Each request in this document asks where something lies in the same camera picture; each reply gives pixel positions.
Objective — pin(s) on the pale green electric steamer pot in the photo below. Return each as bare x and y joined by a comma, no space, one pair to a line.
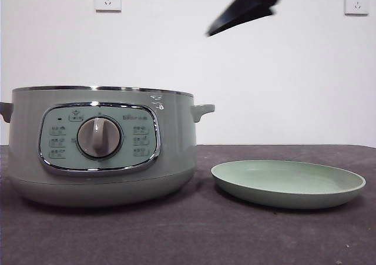
176,135

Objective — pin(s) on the pale green round plate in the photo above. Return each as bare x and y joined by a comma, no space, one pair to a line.
282,182

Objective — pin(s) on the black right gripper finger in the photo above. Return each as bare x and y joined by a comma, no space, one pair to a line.
246,6

